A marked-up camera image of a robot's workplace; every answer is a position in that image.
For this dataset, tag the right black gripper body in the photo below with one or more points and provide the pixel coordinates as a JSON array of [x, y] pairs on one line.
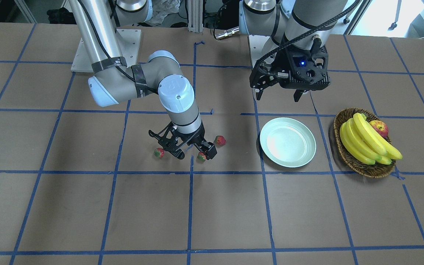
[[194, 138]]

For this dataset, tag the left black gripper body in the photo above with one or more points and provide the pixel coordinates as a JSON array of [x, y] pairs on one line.
[[281, 64]]

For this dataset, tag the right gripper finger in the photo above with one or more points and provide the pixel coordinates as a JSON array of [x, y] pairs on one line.
[[175, 151], [208, 148]]

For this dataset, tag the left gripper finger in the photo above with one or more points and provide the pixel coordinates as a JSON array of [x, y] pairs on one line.
[[258, 93], [298, 94]]

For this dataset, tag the red strawberry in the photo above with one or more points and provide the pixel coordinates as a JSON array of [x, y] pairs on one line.
[[201, 157], [159, 152], [220, 140]]

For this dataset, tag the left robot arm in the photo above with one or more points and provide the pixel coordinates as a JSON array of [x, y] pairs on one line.
[[287, 42]]

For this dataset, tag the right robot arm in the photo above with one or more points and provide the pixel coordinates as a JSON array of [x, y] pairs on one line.
[[114, 81]]

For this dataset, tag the light green plate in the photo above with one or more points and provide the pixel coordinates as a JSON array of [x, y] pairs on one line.
[[287, 142]]

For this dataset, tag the yellow banana bunch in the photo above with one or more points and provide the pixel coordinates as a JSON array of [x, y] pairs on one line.
[[365, 144]]

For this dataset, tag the red yellow apple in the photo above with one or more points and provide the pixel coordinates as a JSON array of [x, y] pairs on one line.
[[380, 127]]

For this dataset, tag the wicker basket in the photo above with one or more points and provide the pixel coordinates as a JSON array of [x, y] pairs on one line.
[[343, 157]]

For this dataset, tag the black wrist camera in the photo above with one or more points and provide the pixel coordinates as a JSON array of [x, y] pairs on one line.
[[306, 71]]

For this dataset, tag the aluminium frame post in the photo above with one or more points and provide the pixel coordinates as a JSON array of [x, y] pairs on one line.
[[195, 15]]

